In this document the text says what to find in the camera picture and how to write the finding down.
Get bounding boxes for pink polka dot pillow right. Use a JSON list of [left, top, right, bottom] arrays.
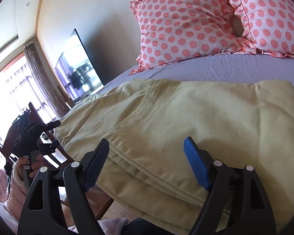
[[228, 0, 294, 58]]

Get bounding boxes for pink polka dot pillow left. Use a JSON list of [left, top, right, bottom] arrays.
[[130, 0, 247, 74]]

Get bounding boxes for khaki pants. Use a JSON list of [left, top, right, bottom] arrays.
[[54, 79, 294, 234]]

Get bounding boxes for dark wooden chair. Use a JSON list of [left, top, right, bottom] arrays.
[[0, 102, 114, 220]]

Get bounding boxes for pink polka dot pillow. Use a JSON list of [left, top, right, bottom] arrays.
[[130, 0, 247, 74], [228, 0, 294, 58]]

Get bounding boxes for person's left hand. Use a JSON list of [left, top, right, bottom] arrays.
[[14, 154, 46, 179]]

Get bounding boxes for black flat screen television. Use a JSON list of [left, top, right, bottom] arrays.
[[55, 29, 103, 102]]

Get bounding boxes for brown window curtain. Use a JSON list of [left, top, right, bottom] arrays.
[[23, 40, 69, 118]]

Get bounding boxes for lavender bed sheet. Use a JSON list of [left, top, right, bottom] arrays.
[[99, 54, 294, 93]]

